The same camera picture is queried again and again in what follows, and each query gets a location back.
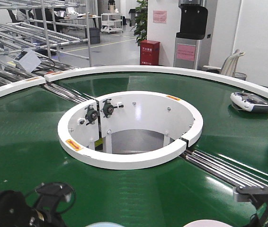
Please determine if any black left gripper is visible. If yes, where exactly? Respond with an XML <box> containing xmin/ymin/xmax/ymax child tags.
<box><xmin>0</xmin><ymin>182</ymin><xmax>76</xmax><ymax>227</ymax></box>

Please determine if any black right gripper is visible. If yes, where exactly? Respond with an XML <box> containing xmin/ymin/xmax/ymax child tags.
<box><xmin>233</xmin><ymin>186</ymin><xmax>268</xmax><ymax>227</ymax></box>

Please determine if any pink plate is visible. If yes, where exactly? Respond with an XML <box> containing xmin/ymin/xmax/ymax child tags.
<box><xmin>183</xmin><ymin>219</ymin><xmax>231</xmax><ymax>227</ymax></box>

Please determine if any light blue plate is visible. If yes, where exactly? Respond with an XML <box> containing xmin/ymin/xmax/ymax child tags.
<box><xmin>86</xmin><ymin>222</ymin><xmax>124</xmax><ymax>227</ymax></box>

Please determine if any green circular conveyor belt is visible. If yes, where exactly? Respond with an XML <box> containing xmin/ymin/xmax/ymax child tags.
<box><xmin>0</xmin><ymin>72</ymin><xmax>268</xmax><ymax>227</ymax></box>

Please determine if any white remote controller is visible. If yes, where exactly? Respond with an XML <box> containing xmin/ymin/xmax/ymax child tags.
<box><xmin>230</xmin><ymin>92</ymin><xmax>268</xmax><ymax>113</ymax></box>

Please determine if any white chair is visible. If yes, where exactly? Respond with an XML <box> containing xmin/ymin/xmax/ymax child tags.
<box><xmin>203</xmin><ymin>49</ymin><xmax>246</xmax><ymax>77</ymax></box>

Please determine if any white control box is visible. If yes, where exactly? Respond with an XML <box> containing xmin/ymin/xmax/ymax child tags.
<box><xmin>13</xmin><ymin>48</ymin><xmax>41</xmax><ymax>72</ymax></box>

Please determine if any grey roller rack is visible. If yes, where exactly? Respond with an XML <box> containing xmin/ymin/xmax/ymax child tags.
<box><xmin>0</xmin><ymin>0</ymin><xmax>90</xmax><ymax>87</ymax></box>

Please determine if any black water dispenser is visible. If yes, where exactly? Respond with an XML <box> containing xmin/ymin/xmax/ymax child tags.
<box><xmin>173</xmin><ymin>0</ymin><xmax>208</xmax><ymax>70</ymax></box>

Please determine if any red fire extinguisher box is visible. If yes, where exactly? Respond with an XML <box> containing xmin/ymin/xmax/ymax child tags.
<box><xmin>140</xmin><ymin>40</ymin><xmax>160</xmax><ymax>66</ymax></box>

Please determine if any white shelving cart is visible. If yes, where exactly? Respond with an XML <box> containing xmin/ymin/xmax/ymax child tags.
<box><xmin>100</xmin><ymin>13</ymin><xmax>123</xmax><ymax>34</ymax></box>

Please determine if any green potted plant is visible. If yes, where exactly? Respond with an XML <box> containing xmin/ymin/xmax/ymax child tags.
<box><xmin>134</xmin><ymin>0</ymin><xmax>148</xmax><ymax>46</ymax></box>

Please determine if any white outer rail left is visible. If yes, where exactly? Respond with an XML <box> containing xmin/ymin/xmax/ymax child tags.
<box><xmin>0</xmin><ymin>76</ymin><xmax>46</xmax><ymax>97</ymax></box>

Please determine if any white rail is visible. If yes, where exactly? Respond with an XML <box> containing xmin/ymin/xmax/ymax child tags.
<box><xmin>0</xmin><ymin>76</ymin><xmax>46</xmax><ymax>97</ymax></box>
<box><xmin>44</xmin><ymin>65</ymin><xmax>268</xmax><ymax>99</ymax></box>

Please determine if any white inner conveyor ring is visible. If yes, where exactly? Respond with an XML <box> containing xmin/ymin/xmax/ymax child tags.
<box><xmin>58</xmin><ymin>90</ymin><xmax>204</xmax><ymax>170</ymax></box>

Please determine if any white outer rail right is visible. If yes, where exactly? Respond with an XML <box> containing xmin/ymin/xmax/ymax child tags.
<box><xmin>44</xmin><ymin>65</ymin><xmax>268</xmax><ymax>99</ymax></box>

